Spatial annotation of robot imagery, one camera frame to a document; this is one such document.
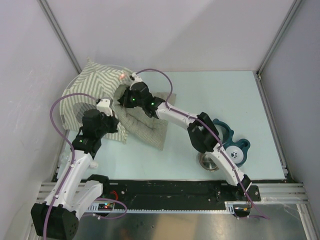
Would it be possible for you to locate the striped green white pet tent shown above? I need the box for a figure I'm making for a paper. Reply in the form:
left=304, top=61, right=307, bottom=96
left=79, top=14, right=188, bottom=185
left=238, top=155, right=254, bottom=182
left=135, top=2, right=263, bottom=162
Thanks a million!
left=59, top=57, right=133, bottom=131

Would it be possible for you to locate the white slotted cable duct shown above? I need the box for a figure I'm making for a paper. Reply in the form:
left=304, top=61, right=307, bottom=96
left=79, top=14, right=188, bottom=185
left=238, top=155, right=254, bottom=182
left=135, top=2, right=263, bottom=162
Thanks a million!
left=85, top=203, right=250, bottom=217

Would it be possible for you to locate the stainless steel bowl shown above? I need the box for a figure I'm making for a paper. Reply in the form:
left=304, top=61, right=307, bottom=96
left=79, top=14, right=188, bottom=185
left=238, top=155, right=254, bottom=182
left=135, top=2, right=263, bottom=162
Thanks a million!
left=198, top=153, right=219, bottom=172

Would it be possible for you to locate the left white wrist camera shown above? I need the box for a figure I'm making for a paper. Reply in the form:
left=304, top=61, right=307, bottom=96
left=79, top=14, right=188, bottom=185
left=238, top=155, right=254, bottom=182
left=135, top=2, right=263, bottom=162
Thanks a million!
left=96, top=97, right=114, bottom=117

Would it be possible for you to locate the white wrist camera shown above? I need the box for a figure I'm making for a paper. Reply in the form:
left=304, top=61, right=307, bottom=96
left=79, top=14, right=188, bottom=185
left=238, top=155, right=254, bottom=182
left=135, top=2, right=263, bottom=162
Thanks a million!
left=96, top=97, right=114, bottom=117
left=129, top=72, right=143, bottom=85

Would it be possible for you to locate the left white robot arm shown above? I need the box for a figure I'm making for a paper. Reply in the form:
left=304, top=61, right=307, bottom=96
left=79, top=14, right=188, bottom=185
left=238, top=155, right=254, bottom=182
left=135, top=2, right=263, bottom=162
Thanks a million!
left=31, top=107, right=119, bottom=240

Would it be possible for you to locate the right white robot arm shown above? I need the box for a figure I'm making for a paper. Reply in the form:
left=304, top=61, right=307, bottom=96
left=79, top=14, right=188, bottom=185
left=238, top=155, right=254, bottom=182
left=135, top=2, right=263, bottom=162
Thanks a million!
left=118, top=81, right=252, bottom=201

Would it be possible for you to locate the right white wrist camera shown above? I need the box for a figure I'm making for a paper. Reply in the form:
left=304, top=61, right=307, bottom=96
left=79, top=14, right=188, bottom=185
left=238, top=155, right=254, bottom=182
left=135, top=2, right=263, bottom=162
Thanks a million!
left=129, top=72, right=143, bottom=85

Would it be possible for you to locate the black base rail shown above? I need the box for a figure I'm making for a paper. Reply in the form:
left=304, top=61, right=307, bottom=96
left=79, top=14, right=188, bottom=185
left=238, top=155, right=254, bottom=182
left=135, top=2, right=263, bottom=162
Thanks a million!
left=101, top=180, right=247, bottom=212

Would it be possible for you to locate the teal double bowl stand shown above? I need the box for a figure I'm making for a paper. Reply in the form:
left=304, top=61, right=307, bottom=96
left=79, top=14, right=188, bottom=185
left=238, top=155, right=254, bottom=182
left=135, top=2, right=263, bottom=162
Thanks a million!
left=212, top=118, right=251, bottom=167

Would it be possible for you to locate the green checked cushion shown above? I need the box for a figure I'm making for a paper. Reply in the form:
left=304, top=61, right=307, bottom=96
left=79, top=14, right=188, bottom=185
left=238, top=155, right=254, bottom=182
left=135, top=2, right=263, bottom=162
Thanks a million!
left=106, top=85, right=168, bottom=151

